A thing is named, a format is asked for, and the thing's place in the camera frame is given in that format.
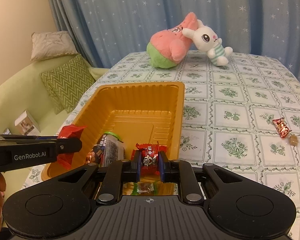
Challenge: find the white rabbit plush toy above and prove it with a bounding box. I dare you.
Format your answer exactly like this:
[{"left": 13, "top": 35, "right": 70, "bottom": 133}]
[{"left": 182, "top": 19, "right": 233, "bottom": 67}]

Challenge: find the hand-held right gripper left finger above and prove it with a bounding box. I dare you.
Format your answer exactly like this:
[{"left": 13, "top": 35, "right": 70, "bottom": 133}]
[{"left": 51, "top": 152, "right": 142, "bottom": 205}]

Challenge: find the orange plastic tray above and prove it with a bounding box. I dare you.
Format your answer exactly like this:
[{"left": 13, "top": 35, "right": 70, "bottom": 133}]
[{"left": 41, "top": 81, "right": 185, "bottom": 197}]

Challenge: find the dark snack pouch green cap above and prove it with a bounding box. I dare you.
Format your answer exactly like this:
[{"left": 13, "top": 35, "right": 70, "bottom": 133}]
[{"left": 99, "top": 131, "right": 126, "bottom": 167}]

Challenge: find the round red candy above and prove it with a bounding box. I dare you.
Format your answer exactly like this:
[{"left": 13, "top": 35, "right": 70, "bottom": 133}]
[{"left": 131, "top": 142, "right": 169, "bottom": 177}]

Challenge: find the blue star-print curtain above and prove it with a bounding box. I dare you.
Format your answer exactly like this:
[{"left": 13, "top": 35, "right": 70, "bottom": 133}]
[{"left": 45, "top": 0, "right": 300, "bottom": 87}]

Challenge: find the tan candy with green ends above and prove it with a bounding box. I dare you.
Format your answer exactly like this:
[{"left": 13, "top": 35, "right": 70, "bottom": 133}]
[{"left": 131, "top": 182, "right": 156, "bottom": 196}]

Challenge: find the white cardboard box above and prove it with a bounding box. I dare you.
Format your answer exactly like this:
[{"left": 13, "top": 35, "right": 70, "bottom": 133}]
[{"left": 14, "top": 110, "right": 41, "bottom": 134}]

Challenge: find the green zigzag pillow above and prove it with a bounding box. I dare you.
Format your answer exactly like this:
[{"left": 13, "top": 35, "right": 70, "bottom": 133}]
[{"left": 39, "top": 54, "right": 96, "bottom": 115}]

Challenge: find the beige pillow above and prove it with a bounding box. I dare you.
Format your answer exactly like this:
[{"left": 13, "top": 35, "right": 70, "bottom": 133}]
[{"left": 31, "top": 31, "right": 76, "bottom": 62}]

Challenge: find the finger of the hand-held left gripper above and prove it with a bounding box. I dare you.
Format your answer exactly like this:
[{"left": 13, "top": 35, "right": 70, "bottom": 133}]
[
  {"left": 0, "top": 134, "right": 59, "bottom": 142},
  {"left": 56, "top": 137, "right": 82, "bottom": 159}
]

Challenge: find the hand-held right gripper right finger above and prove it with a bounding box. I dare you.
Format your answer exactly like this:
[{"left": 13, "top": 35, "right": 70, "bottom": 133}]
[{"left": 159, "top": 152, "right": 250, "bottom": 205}]

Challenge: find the large red snack packet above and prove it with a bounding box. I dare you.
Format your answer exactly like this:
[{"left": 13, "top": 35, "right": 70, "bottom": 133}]
[{"left": 56, "top": 125, "right": 87, "bottom": 167}]

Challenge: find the red and gold twisted candy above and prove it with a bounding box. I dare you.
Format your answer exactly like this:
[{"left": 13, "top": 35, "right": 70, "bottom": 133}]
[{"left": 272, "top": 117, "right": 292, "bottom": 139}]

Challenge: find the pink and green plush toy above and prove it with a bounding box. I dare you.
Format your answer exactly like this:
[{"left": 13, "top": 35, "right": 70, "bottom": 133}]
[{"left": 146, "top": 12, "right": 198, "bottom": 69}]

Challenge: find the light green sofa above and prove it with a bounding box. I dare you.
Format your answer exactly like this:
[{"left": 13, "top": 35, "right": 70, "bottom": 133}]
[{"left": 0, "top": 52, "right": 111, "bottom": 147}]

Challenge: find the green floral checked tablecloth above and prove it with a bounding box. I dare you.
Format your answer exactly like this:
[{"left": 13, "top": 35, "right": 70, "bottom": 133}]
[{"left": 22, "top": 50, "right": 300, "bottom": 240}]

